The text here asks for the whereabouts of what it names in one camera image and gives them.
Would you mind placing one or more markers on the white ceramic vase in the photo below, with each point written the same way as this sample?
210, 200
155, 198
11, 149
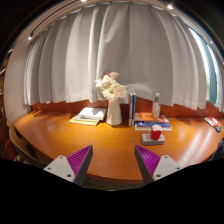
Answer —
114, 114

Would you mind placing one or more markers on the white open book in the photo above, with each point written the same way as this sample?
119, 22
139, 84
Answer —
93, 113

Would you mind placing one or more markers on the small dark object right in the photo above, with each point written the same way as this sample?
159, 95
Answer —
218, 128

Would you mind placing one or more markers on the red and white charger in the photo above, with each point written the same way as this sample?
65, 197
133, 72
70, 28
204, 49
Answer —
155, 132

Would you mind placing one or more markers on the window with frame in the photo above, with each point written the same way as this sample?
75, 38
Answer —
212, 71

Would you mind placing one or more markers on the yellow-green flat book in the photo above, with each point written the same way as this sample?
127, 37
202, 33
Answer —
84, 121

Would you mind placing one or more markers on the grey curtain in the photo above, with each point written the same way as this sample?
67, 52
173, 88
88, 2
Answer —
152, 50

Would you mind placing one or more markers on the red white book right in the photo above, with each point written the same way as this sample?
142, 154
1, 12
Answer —
211, 121

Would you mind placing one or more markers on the orange flat book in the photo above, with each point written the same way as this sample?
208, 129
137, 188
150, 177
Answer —
147, 117

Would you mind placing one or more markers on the clear bottle green cap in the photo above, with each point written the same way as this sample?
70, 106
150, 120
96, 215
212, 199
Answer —
156, 107

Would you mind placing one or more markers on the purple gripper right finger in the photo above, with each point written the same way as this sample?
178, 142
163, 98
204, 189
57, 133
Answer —
152, 166

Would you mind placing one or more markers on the blue upright book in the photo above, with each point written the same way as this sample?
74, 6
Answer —
133, 108

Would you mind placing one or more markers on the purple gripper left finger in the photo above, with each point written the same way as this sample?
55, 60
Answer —
73, 167

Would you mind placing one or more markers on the white upright book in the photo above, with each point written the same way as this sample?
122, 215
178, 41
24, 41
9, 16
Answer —
130, 108

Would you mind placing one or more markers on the white flower bouquet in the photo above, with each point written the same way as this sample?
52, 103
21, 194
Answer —
110, 88

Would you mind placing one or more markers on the blue flat book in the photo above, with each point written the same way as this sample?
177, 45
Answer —
141, 126

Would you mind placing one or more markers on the grey power strip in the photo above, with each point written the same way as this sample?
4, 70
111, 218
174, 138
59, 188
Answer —
146, 140

